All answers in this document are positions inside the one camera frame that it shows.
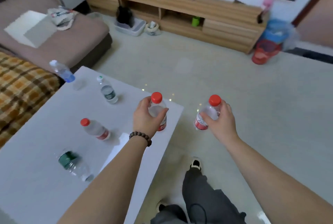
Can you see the person's left shoe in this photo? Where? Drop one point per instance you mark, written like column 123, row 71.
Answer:
column 160, row 206

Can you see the person's left forearm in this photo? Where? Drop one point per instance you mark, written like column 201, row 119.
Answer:
column 109, row 179

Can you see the person's right hand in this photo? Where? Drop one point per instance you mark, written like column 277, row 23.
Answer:
column 223, row 127

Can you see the screwdriver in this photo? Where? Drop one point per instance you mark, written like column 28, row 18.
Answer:
column 238, row 1

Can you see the brown chaise sofa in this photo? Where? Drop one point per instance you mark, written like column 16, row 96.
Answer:
column 78, row 41

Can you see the person's right shoe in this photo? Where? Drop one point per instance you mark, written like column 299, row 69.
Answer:
column 195, row 163

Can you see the person's right forearm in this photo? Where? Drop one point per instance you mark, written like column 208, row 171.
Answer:
column 273, row 179

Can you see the white coffee table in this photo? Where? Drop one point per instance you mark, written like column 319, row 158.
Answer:
column 52, row 117

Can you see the red plastic basket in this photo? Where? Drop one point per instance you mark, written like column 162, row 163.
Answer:
column 265, row 53

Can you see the clear plastic bag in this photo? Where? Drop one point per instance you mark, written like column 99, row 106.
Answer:
column 290, row 36

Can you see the white plastic basket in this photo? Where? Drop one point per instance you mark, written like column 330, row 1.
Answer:
column 135, row 29

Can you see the pink plastic cup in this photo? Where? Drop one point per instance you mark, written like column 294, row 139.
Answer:
column 268, row 3

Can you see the green label bottle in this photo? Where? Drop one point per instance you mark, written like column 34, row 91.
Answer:
column 69, row 160
column 109, row 93

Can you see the person's dark grey trousers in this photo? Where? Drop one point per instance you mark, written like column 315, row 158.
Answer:
column 203, row 200

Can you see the wooden TV cabinet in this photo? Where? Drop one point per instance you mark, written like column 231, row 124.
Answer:
column 229, row 27

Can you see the person's shoe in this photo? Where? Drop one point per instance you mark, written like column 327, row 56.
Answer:
column 195, row 163
column 160, row 206

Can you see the white cardboard box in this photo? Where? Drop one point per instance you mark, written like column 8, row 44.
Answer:
column 23, row 27

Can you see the person's left hand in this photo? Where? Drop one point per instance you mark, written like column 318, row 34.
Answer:
column 143, row 122

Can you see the blue plastic basin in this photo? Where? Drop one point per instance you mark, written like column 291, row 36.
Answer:
column 275, row 28

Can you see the cream cloth bag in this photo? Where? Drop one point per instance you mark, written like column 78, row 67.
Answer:
column 153, row 29

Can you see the blue label bottle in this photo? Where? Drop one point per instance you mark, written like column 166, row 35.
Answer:
column 63, row 72

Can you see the green cup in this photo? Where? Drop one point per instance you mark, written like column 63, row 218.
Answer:
column 195, row 22

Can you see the printed cloth tote bag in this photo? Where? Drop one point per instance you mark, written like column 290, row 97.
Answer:
column 61, row 16

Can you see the brown door frame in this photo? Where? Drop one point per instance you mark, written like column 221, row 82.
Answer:
column 312, row 3

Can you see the red cap bottle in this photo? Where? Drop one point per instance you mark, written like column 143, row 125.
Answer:
column 96, row 129
column 156, row 98
column 214, row 100

